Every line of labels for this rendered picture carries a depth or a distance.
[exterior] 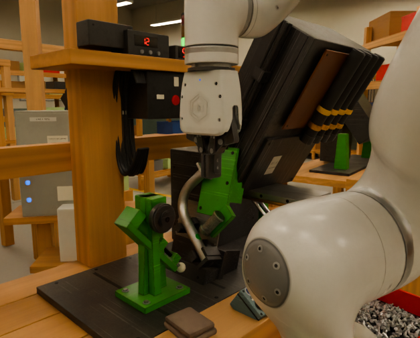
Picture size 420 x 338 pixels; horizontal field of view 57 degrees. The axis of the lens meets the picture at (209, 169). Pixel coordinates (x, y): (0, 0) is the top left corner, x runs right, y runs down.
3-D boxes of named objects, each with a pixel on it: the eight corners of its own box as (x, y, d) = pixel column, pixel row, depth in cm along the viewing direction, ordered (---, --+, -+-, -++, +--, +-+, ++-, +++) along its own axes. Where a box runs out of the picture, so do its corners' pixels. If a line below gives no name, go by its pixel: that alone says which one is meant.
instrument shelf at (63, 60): (272, 78, 164) (272, 69, 163) (70, 64, 100) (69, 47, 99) (227, 81, 181) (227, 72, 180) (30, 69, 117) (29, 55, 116)
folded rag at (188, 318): (163, 326, 89) (162, 314, 88) (191, 314, 93) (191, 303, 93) (187, 348, 81) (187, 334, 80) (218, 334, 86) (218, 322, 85)
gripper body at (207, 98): (171, 63, 62) (173, 133, 64) (219, 58, 55) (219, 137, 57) (204, 66, 67) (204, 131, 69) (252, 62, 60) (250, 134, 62)
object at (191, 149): (259, 231, 155) (260, 145, 149) (205, 252, 133) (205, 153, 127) (224, 221, 167) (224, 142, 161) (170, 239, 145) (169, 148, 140)
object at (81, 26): (134, 49, 119) (133, 25, 118) (89, 44, 108) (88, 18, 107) (120, 51, 124) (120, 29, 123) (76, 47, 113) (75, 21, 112)
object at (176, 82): (188, 118, 133) (188, 72, 131) (149, 119, 121) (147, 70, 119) (165, 117, 142) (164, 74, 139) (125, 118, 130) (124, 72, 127)
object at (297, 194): (330, 201, 121) (331, 192, 120) (303, 212, 109) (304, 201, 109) (234, 184, 147) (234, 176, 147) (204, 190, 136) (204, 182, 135)
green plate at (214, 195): (241, 220, 118) (253, 152, 119) (223, 219, 112) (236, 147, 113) (214, 213, 126) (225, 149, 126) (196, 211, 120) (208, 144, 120)
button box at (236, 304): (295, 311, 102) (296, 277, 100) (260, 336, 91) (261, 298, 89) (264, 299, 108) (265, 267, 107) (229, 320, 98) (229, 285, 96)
